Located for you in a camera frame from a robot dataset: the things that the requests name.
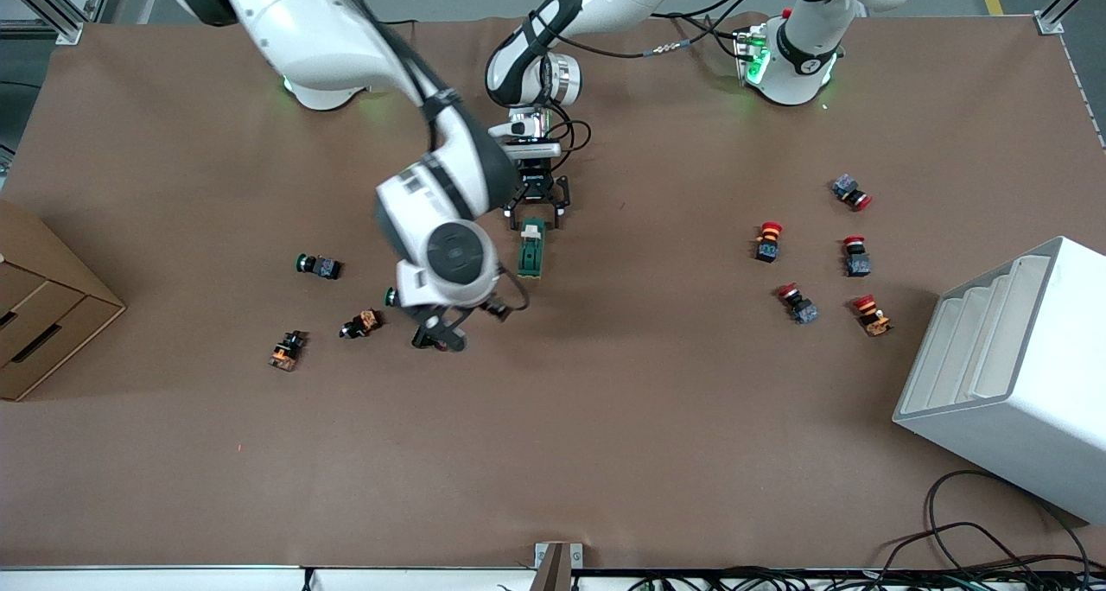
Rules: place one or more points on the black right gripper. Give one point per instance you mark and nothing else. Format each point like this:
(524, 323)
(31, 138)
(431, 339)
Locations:
(495, 309)

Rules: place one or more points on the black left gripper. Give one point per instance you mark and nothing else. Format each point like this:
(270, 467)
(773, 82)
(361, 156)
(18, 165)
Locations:
(535, 181)

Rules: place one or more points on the green load switch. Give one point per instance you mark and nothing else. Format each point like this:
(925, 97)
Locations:
(531, 254)

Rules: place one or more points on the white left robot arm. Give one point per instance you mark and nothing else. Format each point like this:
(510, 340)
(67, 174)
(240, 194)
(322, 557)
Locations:
(812, 47)

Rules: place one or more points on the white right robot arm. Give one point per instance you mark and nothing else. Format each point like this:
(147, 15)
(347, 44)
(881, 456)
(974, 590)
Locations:
(302, 21)

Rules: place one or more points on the brown table cover sheet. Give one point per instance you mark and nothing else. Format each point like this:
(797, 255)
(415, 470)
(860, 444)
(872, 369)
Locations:
(605, 418)

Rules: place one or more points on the red stop button orange block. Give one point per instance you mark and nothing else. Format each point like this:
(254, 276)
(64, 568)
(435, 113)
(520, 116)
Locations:
(767, 245)
(873, 319)

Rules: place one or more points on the red emergency stop button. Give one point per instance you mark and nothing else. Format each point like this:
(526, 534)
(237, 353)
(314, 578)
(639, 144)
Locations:
(857, 263)
(848, 189)
(802, 308)

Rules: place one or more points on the brown cardboard box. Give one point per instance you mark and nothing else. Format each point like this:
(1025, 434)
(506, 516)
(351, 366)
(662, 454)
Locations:
(43, 314)

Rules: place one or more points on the white stepped rack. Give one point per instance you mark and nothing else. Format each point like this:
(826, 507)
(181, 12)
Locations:
(1028, 384)

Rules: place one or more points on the black switch with red block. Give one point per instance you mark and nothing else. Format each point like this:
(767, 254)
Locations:
(421, 340)

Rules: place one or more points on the green push button switch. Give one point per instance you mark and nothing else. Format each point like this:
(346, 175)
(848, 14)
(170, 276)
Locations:
(390, 297)
(321, 268)

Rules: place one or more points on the black orange selector switch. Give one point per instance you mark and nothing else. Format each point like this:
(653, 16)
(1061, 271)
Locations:
(363, 323)
(287, 352)

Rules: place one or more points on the metal bracket with profile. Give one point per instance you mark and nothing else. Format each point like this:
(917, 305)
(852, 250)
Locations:
(557, 556)

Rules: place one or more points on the white table edge rail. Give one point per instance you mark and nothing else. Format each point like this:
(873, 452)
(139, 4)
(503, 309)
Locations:
(173, 579)

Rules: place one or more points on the aluminium frame profile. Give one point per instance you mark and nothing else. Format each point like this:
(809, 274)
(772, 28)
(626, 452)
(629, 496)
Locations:
(1050, 21)
(69, 21)

